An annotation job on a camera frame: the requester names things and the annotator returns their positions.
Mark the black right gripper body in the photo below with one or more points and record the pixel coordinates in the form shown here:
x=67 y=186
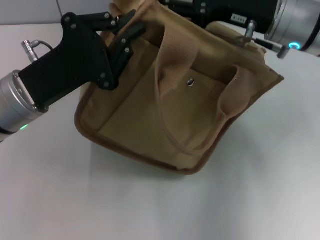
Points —
x=225 y=10

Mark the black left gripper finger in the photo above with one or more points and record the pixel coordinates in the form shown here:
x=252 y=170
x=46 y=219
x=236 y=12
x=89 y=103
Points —
x=105 y=22
x=122 y=50

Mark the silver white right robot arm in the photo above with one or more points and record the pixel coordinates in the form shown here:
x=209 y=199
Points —
x=295 y=20

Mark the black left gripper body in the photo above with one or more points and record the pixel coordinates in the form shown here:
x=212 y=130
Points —
x=75 y=62

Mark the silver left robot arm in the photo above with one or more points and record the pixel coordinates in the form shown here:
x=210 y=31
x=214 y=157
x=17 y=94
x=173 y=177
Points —
x=15 y=102

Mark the khaki canvas food bag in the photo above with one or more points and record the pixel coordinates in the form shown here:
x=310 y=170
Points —
x=155 y=120

